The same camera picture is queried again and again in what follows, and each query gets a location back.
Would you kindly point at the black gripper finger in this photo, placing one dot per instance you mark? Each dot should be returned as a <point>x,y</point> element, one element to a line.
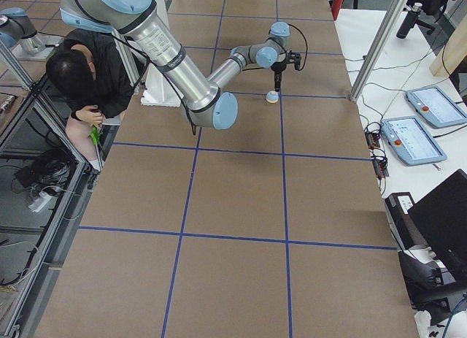
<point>277,81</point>

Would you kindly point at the black laptop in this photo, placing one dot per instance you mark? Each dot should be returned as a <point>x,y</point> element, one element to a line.
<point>440,217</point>

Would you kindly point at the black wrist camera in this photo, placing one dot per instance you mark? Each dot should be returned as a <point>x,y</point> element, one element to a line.
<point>295,60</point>

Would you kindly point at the black power box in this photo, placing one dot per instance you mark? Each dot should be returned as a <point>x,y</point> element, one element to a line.
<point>398,205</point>

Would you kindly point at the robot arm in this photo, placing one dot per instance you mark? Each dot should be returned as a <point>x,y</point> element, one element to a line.
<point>204,102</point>

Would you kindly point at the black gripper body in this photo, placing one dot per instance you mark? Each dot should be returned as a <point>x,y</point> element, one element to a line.
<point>279,66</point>

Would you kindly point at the seated person in black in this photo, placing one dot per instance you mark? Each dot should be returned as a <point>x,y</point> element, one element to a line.
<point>88,71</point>

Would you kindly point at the aluminium frame post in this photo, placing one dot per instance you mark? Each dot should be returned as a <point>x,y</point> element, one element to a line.
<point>380,39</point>

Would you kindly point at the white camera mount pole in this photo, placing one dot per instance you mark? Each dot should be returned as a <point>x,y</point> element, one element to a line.
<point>158,90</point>

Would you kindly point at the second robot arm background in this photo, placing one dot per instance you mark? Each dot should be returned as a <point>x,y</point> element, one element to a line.
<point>20,35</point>

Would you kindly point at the far teach pendant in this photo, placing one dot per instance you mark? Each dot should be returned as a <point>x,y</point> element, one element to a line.
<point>435,107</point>

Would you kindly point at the black water bottle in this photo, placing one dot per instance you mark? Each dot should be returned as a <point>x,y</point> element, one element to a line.
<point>409,21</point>

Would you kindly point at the red cylinder bottle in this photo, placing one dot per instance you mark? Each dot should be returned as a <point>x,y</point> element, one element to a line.
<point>335,8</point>

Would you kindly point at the near teach pendant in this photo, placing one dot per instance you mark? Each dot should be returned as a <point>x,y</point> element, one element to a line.
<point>411,141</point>

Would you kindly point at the blue call bell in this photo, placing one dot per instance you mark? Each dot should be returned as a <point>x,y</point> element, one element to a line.
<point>272,97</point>

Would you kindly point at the teach pendant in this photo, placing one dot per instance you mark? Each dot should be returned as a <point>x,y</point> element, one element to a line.
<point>435,107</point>
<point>411,141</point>

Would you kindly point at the white power strip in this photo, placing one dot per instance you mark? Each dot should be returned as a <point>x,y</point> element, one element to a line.
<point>40,202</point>

